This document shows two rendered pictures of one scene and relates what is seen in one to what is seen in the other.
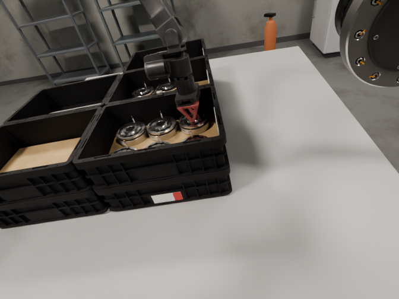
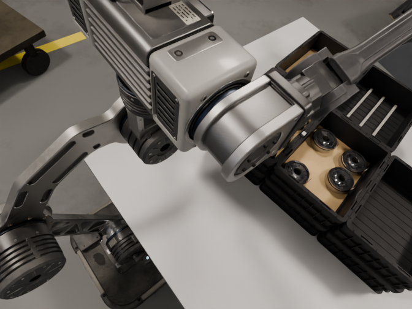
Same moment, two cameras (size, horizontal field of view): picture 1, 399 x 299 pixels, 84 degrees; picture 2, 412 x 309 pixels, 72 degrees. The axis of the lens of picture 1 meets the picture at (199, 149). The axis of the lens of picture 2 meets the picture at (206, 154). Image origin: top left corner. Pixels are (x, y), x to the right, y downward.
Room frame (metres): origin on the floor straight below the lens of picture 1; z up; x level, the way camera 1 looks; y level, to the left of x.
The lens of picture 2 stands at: (0.70, -0.68, 1.80)
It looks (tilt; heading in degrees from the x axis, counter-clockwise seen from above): 61 degrees down; 115
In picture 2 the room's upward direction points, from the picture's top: 15 degrees clockwise
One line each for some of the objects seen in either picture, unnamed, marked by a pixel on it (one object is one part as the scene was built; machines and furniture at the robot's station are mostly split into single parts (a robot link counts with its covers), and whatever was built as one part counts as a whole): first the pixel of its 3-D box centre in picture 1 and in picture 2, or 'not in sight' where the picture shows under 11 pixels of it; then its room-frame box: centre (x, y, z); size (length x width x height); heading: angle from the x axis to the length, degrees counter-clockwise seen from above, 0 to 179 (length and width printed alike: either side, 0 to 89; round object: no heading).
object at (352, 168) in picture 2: (142, 91); (354, 160); (0.95, 0.19, 0.86); 0.10 x 0.10 x 0.01
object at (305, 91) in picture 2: not in sight; (289, 104); (0.67, -0.33, 1.45); 0.09 x 0.08 x 0.12; 167
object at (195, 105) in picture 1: (190, 107); not in sight; (0.63, 0.00, 0.91); 0.07 x 0.07 x 0.09; 78
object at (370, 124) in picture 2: (75, 108); (372, 112); (0.92, 0.48, 0.87); 0.40 x 0.30 x 0.11; 84
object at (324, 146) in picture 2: not in sight; (325, 138); (0.81, 0.20, 0.86); 0.10 x 0.10 x 0.01
